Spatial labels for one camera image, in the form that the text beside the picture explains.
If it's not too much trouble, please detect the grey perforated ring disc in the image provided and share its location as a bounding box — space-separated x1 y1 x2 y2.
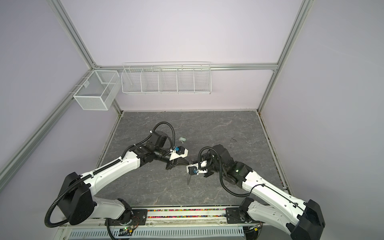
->
187 169 192 185

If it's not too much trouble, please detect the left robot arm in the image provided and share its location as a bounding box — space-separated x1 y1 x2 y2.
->
44 122 189 228

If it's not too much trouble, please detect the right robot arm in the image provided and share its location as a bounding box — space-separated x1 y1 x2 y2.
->
187 145 326 240

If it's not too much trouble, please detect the white mesh box basket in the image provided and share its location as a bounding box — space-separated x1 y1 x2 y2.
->
74 70 122 111

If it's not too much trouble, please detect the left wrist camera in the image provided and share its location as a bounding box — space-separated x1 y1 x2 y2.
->
169 146 189 161

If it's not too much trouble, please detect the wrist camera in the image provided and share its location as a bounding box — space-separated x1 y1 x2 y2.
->
187 161 208 176
169 146 189 161

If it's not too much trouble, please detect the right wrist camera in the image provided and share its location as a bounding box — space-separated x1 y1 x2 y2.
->
187 161 208 176

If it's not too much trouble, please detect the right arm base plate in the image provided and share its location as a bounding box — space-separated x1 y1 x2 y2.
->
225 208 261 224

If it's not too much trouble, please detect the aluminium mounting rail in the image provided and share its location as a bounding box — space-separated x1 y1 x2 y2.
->
58 204 313 230

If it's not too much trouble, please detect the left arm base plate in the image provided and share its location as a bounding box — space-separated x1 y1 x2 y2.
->
108 209 148 226

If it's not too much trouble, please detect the white vented cable duct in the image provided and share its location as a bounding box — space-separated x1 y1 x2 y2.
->
67 227 245 240

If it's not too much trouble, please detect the white wire shelf basket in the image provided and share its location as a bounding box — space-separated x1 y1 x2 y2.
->
121 62 212 95

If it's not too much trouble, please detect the aluminium frame profile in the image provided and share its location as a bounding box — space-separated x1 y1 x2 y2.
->
1 1 314 190

